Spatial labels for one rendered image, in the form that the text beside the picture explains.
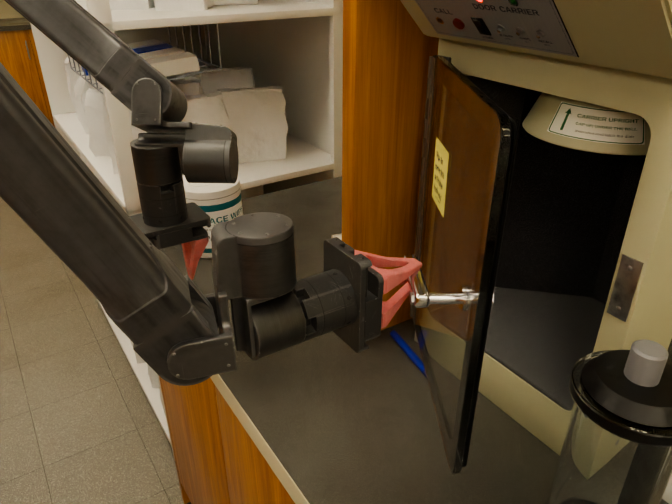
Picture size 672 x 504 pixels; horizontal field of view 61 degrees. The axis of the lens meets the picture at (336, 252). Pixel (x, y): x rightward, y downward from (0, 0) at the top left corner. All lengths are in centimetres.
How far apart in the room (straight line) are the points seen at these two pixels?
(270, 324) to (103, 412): 185
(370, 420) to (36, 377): 195
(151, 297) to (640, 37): 43
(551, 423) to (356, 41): 53
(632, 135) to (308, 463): 52
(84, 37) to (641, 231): 66
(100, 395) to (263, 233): 197
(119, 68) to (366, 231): 39
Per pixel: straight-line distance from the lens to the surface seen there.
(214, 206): 114
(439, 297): 56
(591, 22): 54
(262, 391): 85
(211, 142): 72
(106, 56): 77
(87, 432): 227
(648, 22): 51
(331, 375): 87
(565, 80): 64
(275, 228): 47
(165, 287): 47
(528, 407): 81
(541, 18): 57
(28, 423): 239
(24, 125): 44
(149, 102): 73
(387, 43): 77
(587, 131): 66
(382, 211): 84
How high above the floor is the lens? 151
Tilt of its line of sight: 28 degrees down
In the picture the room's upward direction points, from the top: straight up
